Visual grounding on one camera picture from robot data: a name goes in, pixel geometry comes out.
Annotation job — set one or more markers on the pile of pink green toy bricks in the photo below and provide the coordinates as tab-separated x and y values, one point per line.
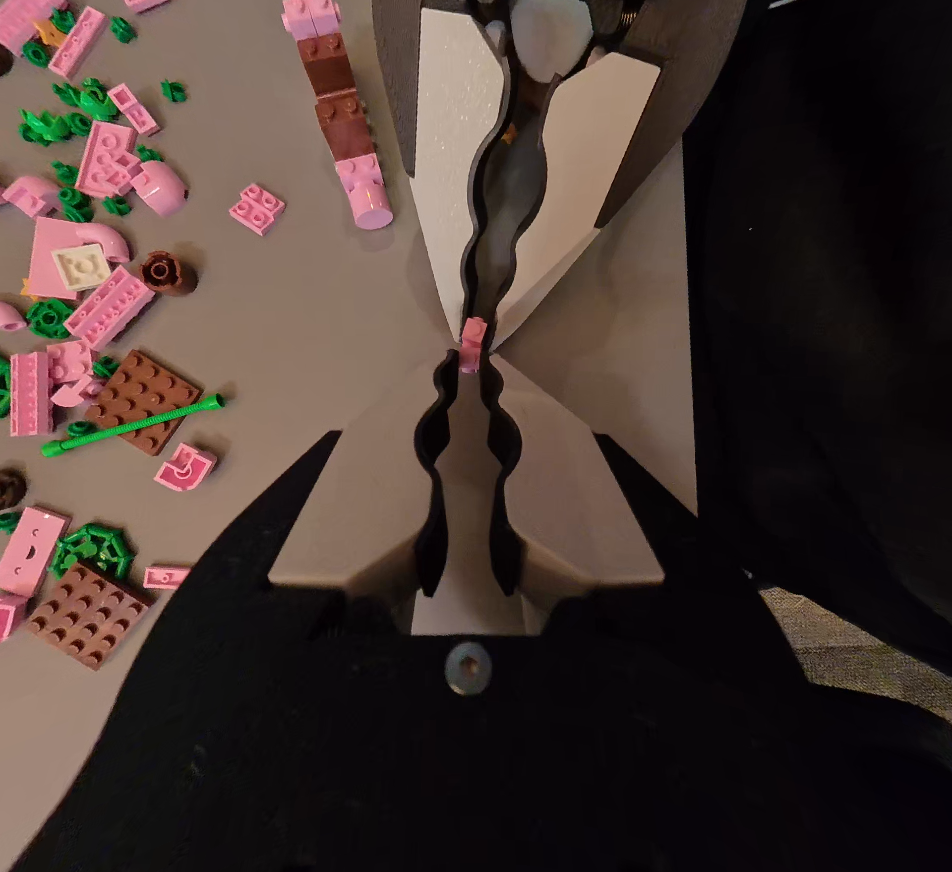
108	158

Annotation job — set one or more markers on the brown round toy brick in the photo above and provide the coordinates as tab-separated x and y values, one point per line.
11	489
163	273

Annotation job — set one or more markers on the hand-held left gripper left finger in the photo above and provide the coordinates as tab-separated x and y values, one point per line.
349	515

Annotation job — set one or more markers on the pink brown toy brick assembly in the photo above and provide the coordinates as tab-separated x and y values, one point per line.
335	105

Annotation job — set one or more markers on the green flexible toy rod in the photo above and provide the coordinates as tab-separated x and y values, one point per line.
134	425

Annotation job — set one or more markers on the pink curved toy tile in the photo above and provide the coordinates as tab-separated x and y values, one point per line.
186	466

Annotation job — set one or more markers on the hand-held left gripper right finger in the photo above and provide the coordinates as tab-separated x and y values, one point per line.
587	515

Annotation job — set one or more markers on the white square toy plate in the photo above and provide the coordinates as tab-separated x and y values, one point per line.
80	268

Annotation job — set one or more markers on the small pink toy brick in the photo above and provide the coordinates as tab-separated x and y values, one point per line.
474	332
468	360

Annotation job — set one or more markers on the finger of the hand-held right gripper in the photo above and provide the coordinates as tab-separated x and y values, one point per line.
446	105
595	128

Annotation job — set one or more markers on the brown square toy plate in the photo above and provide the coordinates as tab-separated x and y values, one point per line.
141	385
85	615

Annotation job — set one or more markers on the pink square toy plate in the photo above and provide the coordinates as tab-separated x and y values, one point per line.
256	210

